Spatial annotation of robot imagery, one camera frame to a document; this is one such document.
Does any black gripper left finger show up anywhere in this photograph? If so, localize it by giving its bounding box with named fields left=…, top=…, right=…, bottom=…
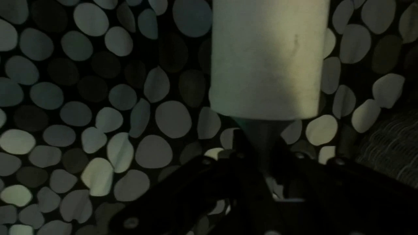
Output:
left=107, top=128, right=265, bottom=235

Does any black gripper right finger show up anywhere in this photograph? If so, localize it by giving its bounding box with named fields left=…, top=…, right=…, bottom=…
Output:
left=272, top=145, right=418, bottom=235

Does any black pebble print bedspread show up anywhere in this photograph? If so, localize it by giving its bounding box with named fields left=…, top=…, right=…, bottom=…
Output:
left=0, top=0, right=418, bottom=235

